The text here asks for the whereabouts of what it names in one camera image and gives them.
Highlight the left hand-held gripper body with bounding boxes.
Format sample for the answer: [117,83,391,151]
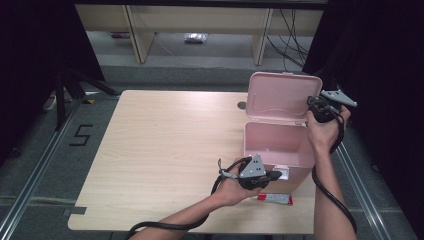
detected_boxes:
[238,153,273,191]

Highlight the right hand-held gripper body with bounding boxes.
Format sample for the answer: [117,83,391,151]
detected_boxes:
[313,89,358,124]

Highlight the red and white ointment tube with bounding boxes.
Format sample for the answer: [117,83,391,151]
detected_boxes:
[253,192,294,206]

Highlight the pink storage box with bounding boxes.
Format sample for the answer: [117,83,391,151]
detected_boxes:
[243,71,324,185]

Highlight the person's right hand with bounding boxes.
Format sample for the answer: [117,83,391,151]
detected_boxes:
[305,105,352,156]

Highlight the person's left hand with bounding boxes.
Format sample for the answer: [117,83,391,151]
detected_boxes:
[211,162,263,208]

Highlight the black curtain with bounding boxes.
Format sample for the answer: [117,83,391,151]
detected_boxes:
[301,0,424,231]
[0,0,105,168]

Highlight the clear plastic bag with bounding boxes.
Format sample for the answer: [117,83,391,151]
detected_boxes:
[184,32,209,44]

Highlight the beige wooden desk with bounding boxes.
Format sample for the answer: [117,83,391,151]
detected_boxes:
[73,3,326,66]

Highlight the black tape strip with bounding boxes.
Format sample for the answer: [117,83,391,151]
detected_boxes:
[62,206,88,217]

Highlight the black floor cables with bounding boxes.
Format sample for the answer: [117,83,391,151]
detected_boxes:
[266,8,312,76]

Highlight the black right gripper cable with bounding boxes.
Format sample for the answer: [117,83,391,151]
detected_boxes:
[310,106,359,235]

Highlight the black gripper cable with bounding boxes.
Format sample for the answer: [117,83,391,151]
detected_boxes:
[310,106,359,235]
[126,156,253,240]

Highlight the metal floor rail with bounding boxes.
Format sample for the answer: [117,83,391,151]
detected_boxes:
[333,126,394,240]
[0,96,84,240]

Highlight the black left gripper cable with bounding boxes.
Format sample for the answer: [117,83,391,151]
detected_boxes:
[126,156,253,240]

